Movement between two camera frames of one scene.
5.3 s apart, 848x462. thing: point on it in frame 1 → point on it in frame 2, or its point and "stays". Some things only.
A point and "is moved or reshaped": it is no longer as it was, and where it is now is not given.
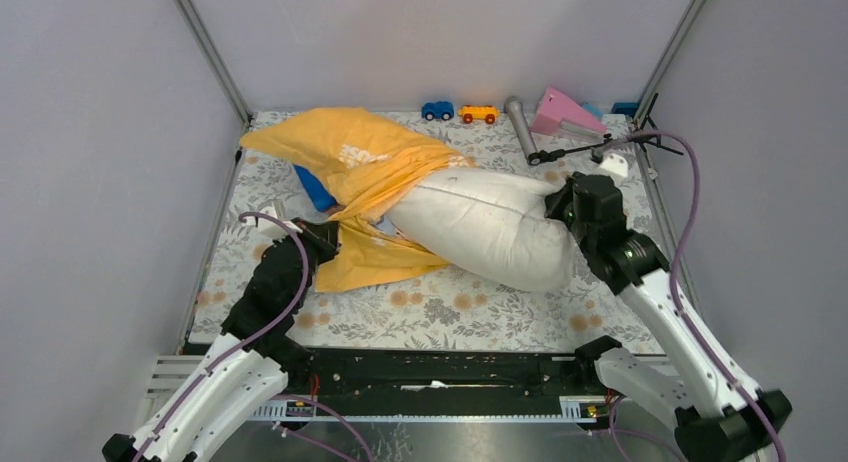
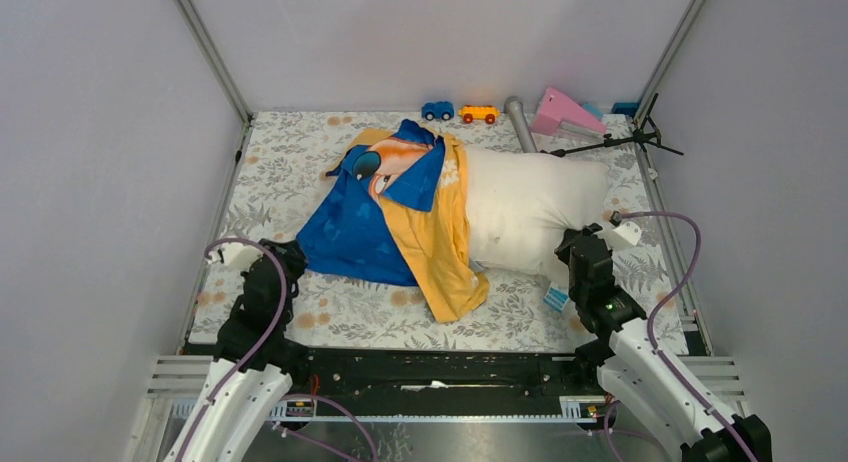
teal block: (593, 109) stays
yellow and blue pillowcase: (356, 164) is moved or reshaped
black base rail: (458, 373) stays
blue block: (626, 108) stays
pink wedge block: (555, 107) stays
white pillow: (490, 228) is moved or reshaped
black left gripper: (322, 236) → (295, 256)
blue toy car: (437, 110) stays
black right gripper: (556, 200) → (564, 249)
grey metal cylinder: (516, 107) stays
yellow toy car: (482, 112) stays
